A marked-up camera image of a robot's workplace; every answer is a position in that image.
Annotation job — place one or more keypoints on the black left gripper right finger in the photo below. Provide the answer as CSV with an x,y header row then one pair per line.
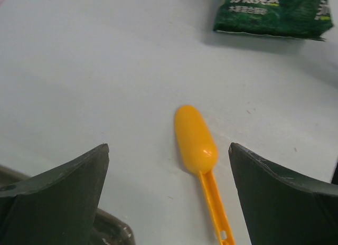
x,y
280,205

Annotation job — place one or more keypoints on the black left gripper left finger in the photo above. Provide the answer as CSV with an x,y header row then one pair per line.
x,y
57,206

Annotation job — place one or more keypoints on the yellow plastic scoop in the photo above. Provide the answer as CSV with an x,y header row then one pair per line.
x,y
200,154

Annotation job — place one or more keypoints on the green litter bag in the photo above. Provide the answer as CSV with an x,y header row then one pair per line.
x,y
299,19

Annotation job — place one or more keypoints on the dark grey litter box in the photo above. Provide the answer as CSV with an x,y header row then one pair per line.
x,y
107,229

